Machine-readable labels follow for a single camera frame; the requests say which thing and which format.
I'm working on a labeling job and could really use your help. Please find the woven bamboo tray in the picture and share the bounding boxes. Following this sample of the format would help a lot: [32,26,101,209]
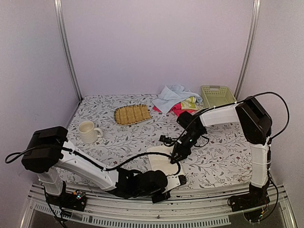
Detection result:
[114,104,152,126]

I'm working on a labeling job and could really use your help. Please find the right aluminium post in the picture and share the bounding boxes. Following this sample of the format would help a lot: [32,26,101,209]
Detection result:
[234,0,261,99]

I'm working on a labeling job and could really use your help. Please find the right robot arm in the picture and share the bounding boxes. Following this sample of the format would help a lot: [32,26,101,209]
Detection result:
[171,95,278,210]

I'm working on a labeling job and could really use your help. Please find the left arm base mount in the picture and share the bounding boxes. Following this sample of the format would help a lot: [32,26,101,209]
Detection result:
[47,181,87,212]

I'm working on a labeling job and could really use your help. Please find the pink towel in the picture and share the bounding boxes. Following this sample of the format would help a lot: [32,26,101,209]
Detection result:
[152,102,198,116]

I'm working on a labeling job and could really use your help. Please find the yellow green patterned towel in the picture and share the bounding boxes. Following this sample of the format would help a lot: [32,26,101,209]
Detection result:
[180,96,198,110]

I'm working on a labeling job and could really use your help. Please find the green plastic basket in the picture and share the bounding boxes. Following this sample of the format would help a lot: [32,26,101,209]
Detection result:
[201,85,236,108]

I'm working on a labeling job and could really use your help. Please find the cream towel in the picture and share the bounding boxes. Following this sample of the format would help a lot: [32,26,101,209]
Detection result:
[147,145,178,175]

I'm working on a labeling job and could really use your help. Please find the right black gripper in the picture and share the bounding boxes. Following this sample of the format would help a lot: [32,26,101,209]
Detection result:
[171,129,205,164]

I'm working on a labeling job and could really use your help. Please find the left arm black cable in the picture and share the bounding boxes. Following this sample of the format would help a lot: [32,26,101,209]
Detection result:
[4,148,182,176]

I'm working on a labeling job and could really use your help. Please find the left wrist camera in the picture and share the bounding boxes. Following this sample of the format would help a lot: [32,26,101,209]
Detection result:
[164,175,187,193]

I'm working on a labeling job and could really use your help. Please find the cream ceramic mug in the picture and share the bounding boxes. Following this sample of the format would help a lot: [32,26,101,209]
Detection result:
[78,121,104,144]

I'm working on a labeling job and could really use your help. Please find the aluminium post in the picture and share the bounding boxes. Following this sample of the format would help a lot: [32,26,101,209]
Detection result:
[54,0,83,102]
[234,0,261,99]

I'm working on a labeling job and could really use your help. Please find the left aluminium post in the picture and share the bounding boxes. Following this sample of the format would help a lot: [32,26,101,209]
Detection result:
[54,0,83,102]

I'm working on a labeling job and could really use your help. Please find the floral tablecloth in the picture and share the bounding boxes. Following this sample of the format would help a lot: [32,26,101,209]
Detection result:
[67,94,267,190]

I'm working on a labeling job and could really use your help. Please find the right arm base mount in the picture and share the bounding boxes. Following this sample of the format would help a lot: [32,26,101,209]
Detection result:
[228,180,270,212]

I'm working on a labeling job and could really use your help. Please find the front aluminium rail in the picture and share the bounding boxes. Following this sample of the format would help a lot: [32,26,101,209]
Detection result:
[20,182,297,228]

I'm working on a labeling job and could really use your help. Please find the light blue towel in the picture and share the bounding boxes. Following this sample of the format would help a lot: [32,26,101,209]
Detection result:
[152,85,203,114]

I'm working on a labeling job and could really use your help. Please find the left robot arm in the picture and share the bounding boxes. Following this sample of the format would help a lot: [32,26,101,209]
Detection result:
[21,126,171,206]

